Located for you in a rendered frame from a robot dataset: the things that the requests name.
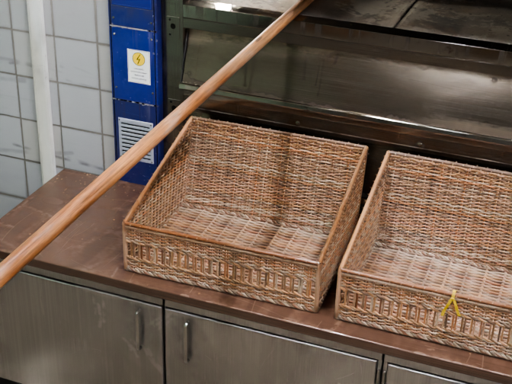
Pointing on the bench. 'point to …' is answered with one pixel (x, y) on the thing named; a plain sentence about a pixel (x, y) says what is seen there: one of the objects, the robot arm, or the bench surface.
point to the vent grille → (132, 132)
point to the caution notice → (139, 66)
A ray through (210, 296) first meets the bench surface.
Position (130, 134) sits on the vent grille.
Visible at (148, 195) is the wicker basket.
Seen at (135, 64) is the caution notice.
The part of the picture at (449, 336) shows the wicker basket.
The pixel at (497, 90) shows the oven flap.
